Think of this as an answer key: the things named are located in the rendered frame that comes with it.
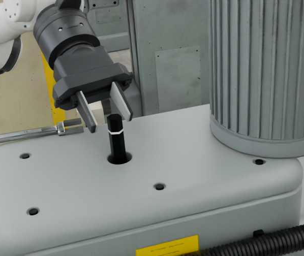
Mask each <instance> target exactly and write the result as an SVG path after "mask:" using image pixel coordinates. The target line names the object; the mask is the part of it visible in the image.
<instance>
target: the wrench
mask: <svg viewBox="0 0 304 256"><path fill-rule="evenodd" d="M78 124H82V122H81V118H75V119H69V120H64V121H60V122H57V123H56V125H52V126H46V127H40V128H36V129H30V130H23V131H17V132H11V133H5V134H0V143H4V142H9V141H15V140H21V139H27V138H33V137H39V136H45V135H51V134H57V133H58V135H59V136H63V135H71V134H77V133H84V130H83V126H77V127H71V128H67V129H65V127H66V126H72V125H78Z"/></svg>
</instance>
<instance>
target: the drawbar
mask: <svg viewBox="0 0 304 256"><path fill-rule="evenodd" d="M107 124H108V130H109V131H110V132H112V133H115V132H120V131H121V130H122V129H123V122H122V117H121V116H120V115H119V114H110V115H109V116H108V117H107ZM109 140H110V148H111V156H112V164H115V165H121V164H125V163H127V158H126V149H125V140H124V131H122V132H121V133H120V134H110V133H109Z"/></svg>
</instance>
